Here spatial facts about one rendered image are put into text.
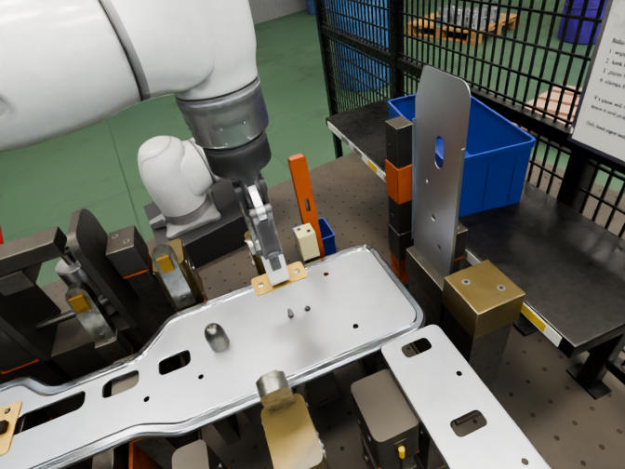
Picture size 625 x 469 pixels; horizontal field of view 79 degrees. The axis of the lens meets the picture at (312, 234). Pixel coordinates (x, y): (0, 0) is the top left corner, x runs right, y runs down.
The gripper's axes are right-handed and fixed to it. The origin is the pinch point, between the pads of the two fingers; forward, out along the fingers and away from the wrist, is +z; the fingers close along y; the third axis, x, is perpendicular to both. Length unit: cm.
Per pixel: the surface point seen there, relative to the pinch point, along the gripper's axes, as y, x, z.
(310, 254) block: -10.7, 7.7, 11.6
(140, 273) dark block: -18.1, -23.2, 7.8
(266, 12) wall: -815, 188, 100
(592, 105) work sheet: 1, 54, -8
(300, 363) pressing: 9.5, -1.3, 13.3
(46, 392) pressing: -3.6, -40.6, 13.1
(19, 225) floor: -271, -169, 114
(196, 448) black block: 14.7, -18.5, 14.3
